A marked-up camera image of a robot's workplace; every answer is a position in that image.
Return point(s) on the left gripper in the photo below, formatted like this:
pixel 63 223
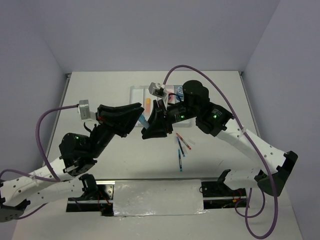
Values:
pixel 121 121

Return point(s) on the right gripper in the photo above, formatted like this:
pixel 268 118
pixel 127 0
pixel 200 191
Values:
pixel 158 122

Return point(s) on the blue highlighter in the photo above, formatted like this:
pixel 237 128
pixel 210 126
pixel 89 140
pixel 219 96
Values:
pixel 143 121

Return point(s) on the orange highlighter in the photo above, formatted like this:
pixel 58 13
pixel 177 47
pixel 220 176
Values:
pixel 148 103

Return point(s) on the pink tube of markers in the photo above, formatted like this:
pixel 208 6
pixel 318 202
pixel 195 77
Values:
pixel 171 90

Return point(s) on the blue jar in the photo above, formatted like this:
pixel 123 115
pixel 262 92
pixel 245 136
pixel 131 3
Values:
pixel 179 93

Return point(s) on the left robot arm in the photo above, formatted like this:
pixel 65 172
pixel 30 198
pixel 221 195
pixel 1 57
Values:
pixel 67 175

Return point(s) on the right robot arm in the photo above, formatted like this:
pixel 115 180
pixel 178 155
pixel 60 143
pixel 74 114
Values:
pixel 273 166

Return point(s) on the red pen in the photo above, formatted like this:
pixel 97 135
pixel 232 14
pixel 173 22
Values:
pixel 183 141

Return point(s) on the white divided organizer tray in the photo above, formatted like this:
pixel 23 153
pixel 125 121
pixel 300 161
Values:
pixel 138 94

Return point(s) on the dark blue pen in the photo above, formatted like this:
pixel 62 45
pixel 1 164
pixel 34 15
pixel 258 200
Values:
pixel 180 146

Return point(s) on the teal pen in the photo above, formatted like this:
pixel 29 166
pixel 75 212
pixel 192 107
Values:
pixel 180 160

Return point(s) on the silver foil tape patch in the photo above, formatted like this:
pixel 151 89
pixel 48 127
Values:
pixel 157 198

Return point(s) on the right camera mount white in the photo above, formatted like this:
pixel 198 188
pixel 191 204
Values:
pixel 164 98

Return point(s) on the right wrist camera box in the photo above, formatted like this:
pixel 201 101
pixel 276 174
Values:
pixel 156 89

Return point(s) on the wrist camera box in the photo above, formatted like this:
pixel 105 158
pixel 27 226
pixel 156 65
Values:
pixel 156 89
pixel 84 110

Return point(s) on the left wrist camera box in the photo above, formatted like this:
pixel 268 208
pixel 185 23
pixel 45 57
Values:
pixel 84 110

